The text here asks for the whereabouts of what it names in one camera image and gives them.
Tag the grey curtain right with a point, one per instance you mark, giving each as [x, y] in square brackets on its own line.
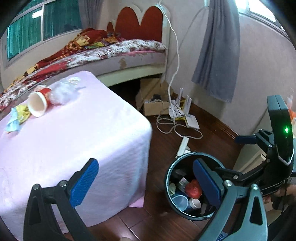
[89, 12]

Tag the red yellow patterned blanket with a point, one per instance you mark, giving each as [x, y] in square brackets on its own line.
[89, 38]

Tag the yellow snack wrapper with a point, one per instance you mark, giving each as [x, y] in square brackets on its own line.
[23, 113]

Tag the white wifi router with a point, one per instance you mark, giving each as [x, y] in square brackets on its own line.
[180, 109]

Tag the green white tissue box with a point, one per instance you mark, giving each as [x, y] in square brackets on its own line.
[183, 182]

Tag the red paper cup lying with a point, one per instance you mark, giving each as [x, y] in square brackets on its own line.
[38, 101]

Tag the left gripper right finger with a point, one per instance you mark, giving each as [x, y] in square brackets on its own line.
[223, 195]

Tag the black round trash bin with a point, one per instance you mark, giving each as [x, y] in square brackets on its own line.
[194, 166]

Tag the crumpled clear plastic wrap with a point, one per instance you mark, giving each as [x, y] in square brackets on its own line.
[64, 91]

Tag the grey curtain by headboard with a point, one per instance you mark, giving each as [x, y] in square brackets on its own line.
[217, 67]

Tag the pink floral tablecloth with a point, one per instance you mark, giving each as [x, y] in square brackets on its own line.
[96, 124]

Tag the blue paper cup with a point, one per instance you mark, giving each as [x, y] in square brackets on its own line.
[181, 202]
[194, 203]

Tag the cardboard box on floor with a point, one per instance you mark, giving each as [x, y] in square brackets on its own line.
[153, 98]

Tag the red heart shaped headboard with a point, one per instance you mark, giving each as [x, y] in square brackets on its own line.
[127, 25]

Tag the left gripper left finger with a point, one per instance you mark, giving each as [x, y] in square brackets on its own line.
[40, 221]

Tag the person right hand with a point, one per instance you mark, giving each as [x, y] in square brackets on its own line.
[270, 198]

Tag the window with green curtain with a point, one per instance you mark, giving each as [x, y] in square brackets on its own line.
[39, 22]

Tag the bed with floral sheet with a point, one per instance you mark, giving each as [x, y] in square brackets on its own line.
[114, 64]

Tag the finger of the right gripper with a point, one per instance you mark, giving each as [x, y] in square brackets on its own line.
[246, 140]
[227, 174]

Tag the white power strip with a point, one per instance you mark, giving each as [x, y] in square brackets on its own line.
[183, 148]

